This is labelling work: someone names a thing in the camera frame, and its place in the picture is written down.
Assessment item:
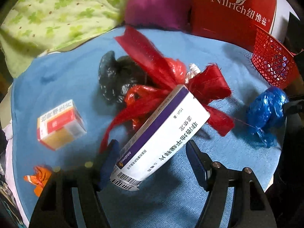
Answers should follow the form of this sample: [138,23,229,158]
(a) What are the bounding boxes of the blue plastic bag ball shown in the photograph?
[246,86,289,148]

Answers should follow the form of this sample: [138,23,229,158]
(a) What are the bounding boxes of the white purple medicine box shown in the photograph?
[110,85,210,191]

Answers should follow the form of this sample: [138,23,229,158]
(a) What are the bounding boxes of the red ribbon strip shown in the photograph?
[99,26,234,152]

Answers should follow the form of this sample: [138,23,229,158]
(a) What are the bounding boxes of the red plastic bag ball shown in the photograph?
[125,58,187,131]

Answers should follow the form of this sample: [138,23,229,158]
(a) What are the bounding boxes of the orange crumpled wrapper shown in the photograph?
[23,166,53,197]

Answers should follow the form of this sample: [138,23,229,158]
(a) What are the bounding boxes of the red orange medicine box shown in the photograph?
[37,99,87,151]

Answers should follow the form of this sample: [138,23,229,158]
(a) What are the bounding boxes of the blue cloth blanket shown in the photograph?
[11,27,281,227]

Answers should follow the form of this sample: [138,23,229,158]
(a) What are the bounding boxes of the red mesh plastic basket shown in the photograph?
[251,26,300,89]

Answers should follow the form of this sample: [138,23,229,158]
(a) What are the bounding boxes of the black plastic bag ball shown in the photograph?
[98,51,151,104]

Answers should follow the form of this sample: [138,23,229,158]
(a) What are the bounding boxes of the green floral quilt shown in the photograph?
[1,0,127,78]

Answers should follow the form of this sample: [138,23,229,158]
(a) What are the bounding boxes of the red Nilrich paper bag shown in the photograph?
[191,0,277,52]

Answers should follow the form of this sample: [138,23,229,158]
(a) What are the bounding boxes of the magenta pillow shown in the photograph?
[125,0,193,31]

